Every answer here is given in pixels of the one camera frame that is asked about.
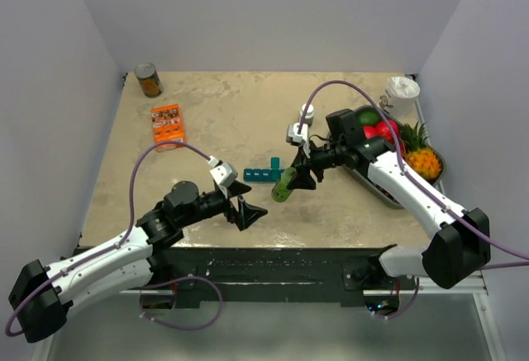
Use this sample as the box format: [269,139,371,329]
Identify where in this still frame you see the aluminium frame rail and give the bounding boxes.
[28,75,508,361]

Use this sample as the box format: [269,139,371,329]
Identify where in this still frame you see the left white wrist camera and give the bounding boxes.
[208,155,238,197]

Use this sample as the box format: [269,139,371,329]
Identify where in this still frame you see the green toy lime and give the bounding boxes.
[356,110,381,126]

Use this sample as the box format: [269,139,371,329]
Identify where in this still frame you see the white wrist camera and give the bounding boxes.
[208,155,238,197]
[286,122,310,157]

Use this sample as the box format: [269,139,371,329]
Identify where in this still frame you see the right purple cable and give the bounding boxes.
[299,80,529,321]

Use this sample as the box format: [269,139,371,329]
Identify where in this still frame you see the tin food can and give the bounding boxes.
[134,63,163,97]

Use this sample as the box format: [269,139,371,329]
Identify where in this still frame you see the dark grey fruit tray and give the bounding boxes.
[344,105,445,209]

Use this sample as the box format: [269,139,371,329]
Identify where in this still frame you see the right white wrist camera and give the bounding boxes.
[286,122,310,157]

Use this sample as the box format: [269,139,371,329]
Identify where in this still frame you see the white paper cup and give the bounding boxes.
[379,76,421,118]

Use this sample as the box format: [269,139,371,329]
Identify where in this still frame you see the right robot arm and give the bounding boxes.
[286,109,491,289]

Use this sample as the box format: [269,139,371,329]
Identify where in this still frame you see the green pill bottle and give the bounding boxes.
[271,167,296,202]

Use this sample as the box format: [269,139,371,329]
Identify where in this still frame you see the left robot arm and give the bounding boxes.
[5,181,268,344]

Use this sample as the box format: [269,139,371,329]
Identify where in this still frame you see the red toy apple right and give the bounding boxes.
[375,119,400,144]

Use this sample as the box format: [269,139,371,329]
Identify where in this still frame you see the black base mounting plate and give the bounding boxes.
[146,247,414,316]

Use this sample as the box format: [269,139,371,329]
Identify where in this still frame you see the teal weekly pill organizer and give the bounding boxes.
[243,156,284,183]

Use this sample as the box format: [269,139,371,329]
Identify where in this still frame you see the white capped dark pill bottle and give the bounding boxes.
[298,104,315,126]

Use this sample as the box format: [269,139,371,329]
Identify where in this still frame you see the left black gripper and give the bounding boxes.
[179,179,267,230]

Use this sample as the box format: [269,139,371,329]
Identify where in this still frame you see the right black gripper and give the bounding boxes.
[288,138,346,190]

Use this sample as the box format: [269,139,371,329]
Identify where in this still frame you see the orange cardboard box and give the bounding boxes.
[151,104,186,144]

